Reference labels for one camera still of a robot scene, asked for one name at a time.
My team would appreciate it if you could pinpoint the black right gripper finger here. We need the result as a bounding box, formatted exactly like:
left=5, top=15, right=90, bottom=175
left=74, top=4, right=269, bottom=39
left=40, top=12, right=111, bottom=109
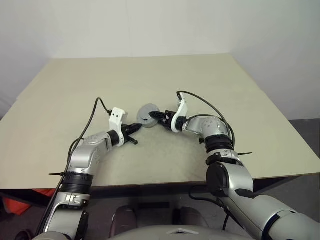
left=148, top=110, right=165, bottom=120

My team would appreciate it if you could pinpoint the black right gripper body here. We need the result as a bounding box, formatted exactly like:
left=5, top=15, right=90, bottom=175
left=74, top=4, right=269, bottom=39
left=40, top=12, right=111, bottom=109
left=160, top=109, right=176, bottom=132

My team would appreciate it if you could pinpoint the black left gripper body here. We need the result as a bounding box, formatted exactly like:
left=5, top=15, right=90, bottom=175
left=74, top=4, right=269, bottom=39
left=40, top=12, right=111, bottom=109
left=120, top=123, right=131, bottom=146

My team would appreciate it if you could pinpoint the grey metal gear plate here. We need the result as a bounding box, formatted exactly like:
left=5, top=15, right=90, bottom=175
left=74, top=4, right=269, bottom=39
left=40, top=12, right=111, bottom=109
left=136, top=103, right=158, bottom=126

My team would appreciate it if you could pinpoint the dark rounded shape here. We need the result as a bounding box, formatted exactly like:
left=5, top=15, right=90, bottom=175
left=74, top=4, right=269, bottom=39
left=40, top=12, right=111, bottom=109
left=109, top=205, right=137, bottom=236

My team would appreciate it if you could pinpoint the grey robot torso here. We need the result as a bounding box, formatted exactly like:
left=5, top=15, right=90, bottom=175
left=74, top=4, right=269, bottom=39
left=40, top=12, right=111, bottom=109
left=34, top=223, right=253, bottom=240

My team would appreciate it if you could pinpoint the red object under table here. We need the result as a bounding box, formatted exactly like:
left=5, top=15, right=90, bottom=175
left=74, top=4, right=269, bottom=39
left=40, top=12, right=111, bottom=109
left=0, top=188, right=55, bottom=216

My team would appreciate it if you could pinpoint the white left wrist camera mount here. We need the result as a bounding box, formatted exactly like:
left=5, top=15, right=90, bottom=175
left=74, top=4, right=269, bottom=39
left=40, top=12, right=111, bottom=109
left=109, top=107, right=129, bottom=148

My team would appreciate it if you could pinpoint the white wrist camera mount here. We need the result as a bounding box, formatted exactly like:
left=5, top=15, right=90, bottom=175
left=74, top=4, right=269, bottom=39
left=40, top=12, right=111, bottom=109
left=109, top=107, right=129, bottom=148
left=171, top=92, right=189, bottom=133

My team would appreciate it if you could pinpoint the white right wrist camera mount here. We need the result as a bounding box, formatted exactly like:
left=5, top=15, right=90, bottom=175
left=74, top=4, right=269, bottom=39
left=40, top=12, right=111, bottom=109
left=171, top=92, right=189, bottom=133

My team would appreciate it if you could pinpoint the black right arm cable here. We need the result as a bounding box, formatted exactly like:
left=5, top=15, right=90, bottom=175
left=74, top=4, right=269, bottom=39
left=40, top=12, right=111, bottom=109
left=176, top=91, right=245, bottom=231

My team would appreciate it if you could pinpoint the black table frame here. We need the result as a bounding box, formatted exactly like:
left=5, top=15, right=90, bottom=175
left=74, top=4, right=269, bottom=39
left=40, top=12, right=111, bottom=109
left=0, top=174, right=320, bottom=208

